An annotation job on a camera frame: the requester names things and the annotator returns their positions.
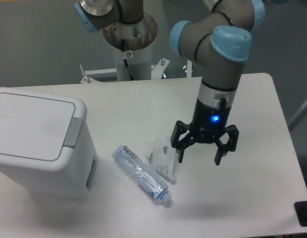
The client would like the black table edge clamp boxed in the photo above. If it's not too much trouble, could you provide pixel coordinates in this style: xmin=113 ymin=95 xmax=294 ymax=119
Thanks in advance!
xmin=294 ymin=201 xmax=307 ymax=227

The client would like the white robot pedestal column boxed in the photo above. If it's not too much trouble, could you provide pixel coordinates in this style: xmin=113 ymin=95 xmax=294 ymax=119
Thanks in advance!
xmin=103 ymin=12 xmax=159 ymax=81

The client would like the clear crushed plastic bottle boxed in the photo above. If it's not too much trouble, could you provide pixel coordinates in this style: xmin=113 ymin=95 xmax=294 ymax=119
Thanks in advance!
xmin=112 ymin=145 xmax=172 ymax=205

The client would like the white plastic wrapper bag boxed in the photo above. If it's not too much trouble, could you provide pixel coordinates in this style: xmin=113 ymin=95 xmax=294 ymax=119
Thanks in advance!
xmin=146 ymin=135 xmax=177 ymax=183

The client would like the black cable on pedestal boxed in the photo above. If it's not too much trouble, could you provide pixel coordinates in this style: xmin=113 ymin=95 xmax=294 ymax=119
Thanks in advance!
xmin=121 ymin=38 xmax=134 ymax=81

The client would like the white metal mounting frame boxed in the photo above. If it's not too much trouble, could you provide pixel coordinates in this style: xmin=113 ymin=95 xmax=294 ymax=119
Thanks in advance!
xmin=79 ymin=58 xmax=195 ymax=84

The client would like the white push-lid trash can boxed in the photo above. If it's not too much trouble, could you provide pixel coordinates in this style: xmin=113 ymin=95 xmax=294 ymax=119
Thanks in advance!
xmin=0 ymin=87 xmax=97 ymax=199

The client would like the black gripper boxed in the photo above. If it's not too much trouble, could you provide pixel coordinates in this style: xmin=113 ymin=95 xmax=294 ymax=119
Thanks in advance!
xmin=171 ymin=98 xmax=239 ymax=165

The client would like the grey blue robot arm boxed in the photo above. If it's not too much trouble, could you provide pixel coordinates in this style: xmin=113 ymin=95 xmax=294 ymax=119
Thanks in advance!
xmin=74 ymin=0 xmax=265 ymax=164

